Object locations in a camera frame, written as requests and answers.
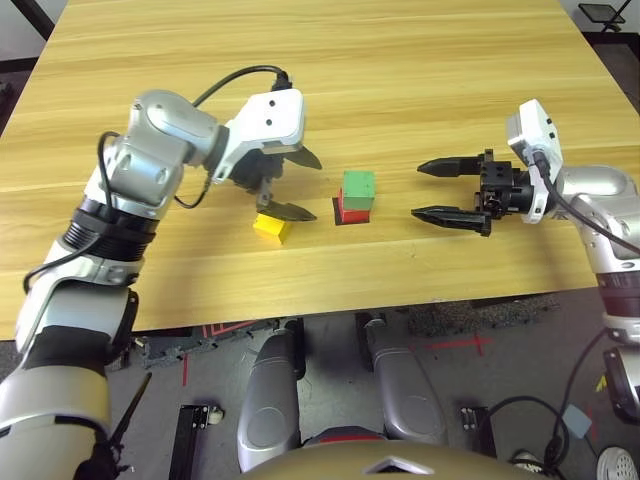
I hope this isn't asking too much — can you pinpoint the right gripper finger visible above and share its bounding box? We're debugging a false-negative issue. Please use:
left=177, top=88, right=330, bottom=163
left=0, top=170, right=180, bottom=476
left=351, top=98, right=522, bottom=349
left=410, top=204, right=494, bottom=238
left=417, top=154, right=489, bottom=180

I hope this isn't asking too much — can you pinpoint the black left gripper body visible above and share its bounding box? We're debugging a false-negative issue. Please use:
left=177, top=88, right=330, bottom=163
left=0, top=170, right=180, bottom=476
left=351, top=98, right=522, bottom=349
left=232, top=144, right=286, bottom=211

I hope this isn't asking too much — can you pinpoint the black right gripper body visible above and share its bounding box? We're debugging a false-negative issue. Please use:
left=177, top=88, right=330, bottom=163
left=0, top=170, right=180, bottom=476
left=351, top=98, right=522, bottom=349
left=472, top=148, right=531, bottom=221

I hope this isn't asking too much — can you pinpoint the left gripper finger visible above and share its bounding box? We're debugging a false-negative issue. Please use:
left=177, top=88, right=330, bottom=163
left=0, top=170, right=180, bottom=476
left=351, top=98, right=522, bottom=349
left=282, top=144, right=324, bottom=171
left=254, top=197, right=319, bottom=224

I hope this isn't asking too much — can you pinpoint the yellow wooden block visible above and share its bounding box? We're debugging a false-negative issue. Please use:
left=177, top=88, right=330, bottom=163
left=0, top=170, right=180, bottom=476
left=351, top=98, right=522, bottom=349
left=252, top=212, right=293, bottom=246

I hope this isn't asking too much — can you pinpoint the green wooden block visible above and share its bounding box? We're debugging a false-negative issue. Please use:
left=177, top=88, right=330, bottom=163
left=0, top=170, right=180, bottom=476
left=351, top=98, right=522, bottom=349
left=342, top=170, right=377, bottom=210

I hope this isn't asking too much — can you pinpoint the red wooden block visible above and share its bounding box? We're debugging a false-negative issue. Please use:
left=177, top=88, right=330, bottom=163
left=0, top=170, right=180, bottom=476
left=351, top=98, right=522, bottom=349
left=337, top=187, right=371, bottom=224

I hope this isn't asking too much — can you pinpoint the black square marker patch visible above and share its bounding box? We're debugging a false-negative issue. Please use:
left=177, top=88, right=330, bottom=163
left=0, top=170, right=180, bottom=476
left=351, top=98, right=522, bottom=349
left=331, top=197, right=372, bottom=227

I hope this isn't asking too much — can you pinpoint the silver right robot leg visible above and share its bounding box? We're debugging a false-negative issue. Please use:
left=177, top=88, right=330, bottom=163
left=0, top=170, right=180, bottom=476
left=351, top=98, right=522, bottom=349
left=364, top=317, right=449, bottom=446

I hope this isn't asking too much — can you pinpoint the silver robot leg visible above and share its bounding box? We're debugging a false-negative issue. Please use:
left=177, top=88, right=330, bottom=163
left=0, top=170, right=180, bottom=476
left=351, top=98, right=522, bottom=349
left=364, top=317, right=449, bottom=446
left=237, top=319, right=307, bottom=474

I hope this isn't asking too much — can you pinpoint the silver left robot leg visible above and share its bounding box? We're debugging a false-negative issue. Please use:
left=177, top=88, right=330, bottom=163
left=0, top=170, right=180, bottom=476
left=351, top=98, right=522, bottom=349
left=237, top=319, right=307, bottom=474

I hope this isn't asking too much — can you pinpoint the black mat with red lines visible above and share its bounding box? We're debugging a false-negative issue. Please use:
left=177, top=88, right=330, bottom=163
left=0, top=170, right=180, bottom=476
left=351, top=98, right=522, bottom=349
left=132, top=317, right=296, bottom=371

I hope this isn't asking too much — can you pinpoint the black tripod stand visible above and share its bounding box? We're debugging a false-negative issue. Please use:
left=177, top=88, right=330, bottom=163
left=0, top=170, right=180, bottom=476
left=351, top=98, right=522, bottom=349
left=578, top=2, right=627, bottom=34

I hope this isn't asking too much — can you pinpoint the grey blue adapter box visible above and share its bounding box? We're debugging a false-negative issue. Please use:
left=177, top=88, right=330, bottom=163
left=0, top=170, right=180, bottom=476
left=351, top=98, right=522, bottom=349
left=560, top=403, right=593, bottom=436

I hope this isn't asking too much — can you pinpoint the white mesh sneaker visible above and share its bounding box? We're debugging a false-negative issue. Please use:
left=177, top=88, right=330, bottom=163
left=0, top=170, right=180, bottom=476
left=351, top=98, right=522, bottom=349
left=597, top=446, right=640, bottom=480
left=510, top=448, right=547, bottom=474

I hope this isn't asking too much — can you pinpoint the khaki robot torso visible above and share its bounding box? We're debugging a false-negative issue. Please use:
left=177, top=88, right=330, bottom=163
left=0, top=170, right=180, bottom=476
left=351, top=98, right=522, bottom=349
left=239, top=424, right=501, bottom=480

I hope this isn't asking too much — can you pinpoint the black right camera cable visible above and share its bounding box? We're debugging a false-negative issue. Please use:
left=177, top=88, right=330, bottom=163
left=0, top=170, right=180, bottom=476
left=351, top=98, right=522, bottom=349
left=530, top=148, right=640, bottom=256

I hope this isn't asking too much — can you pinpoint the black camera cable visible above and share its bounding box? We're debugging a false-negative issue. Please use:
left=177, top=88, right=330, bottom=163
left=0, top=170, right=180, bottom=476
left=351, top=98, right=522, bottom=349
left=530, top=148, right=640, bottom=256
left=22, top=64, right=294, bottom=296

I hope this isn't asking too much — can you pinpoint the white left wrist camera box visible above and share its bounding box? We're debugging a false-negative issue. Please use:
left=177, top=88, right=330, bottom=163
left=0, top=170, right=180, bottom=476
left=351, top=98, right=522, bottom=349
left=212, top=88, right=306, bottom=184

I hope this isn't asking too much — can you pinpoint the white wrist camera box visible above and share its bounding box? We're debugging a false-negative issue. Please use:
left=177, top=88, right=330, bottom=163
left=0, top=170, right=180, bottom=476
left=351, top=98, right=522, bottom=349
left=506, top=98, right=565, bottom=225
left=212, top=88, right=306, bottom=184

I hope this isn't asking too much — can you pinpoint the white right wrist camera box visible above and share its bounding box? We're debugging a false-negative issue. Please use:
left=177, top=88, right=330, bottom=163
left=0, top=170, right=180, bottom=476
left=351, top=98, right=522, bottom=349
left=506, top=98, right=565, bottom=225

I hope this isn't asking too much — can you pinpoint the thin black left gripper wire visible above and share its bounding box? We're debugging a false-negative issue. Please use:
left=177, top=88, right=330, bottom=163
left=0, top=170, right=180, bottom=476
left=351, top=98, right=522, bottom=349
left=172, top=164, right=212, bottom=210

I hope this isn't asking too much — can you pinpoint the black left camera cable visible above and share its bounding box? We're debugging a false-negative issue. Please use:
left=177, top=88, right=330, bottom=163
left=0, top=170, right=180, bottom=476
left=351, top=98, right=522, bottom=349
left=22, top=64, right=294, bottom=296

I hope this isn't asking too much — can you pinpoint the black looped floor cable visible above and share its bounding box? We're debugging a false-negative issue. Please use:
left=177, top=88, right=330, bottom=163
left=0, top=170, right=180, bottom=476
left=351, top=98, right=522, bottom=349
left=487, top=329, right=609, bottom=471

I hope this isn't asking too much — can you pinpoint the black metal floor bracket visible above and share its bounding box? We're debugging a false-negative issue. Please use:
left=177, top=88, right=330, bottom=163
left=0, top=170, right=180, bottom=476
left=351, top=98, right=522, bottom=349
left=459, top=405, right=494, bottom=454

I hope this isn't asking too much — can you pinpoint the black dangling cable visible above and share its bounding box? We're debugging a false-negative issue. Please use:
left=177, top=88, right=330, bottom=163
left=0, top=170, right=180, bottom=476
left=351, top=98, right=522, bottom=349
left=107, top=372, right=154, bottom=451

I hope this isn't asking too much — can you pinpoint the black frame with white caster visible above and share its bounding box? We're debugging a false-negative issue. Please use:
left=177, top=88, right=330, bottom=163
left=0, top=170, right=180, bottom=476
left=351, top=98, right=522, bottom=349
left=168, top=403, right=224, bottom=480

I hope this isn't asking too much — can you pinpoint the black metal frame bar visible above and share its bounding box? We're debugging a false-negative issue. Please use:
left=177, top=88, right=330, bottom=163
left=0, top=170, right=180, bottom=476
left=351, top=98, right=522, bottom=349
left=9, top=0, right=56, bottom=41

